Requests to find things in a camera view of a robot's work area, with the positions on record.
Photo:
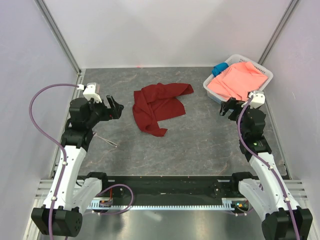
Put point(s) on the right aluminium frame post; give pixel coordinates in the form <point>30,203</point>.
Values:
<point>278,30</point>

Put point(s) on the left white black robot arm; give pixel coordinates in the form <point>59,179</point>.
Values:
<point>61,213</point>

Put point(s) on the blue cloth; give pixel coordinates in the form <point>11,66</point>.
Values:
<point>219,68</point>

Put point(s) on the white plastic basket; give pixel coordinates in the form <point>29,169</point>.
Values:
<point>236,58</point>

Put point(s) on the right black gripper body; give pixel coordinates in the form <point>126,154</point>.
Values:
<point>238,109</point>

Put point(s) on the dark red cloth napkin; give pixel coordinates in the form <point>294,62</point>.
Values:
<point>158,102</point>

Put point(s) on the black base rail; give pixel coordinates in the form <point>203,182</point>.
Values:
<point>212,186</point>

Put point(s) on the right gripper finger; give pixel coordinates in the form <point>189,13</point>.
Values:
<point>230,103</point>
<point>223,110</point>

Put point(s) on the left aluminium frame post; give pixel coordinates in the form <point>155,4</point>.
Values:
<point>58,35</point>

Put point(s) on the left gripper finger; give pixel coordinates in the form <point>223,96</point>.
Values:
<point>112,104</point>
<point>116,111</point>

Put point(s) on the silver metal fork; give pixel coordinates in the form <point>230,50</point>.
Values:
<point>106,140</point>

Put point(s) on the salmon pink cloth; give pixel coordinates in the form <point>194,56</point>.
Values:
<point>237,81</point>

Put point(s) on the aluminium frame post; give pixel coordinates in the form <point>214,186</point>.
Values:
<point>58,35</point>
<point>278,30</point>

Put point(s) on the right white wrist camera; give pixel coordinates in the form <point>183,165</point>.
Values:
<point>257,99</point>

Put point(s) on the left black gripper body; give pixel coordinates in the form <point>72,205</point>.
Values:
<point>99,112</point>

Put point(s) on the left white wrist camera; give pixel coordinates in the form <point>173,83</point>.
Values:
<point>90,91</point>

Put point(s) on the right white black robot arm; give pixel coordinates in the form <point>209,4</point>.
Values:
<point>282,217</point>

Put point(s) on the white slotted cable duct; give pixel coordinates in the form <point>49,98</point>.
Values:
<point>225,205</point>

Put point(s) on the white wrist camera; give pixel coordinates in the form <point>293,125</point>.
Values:
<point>90,91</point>
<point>257,99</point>

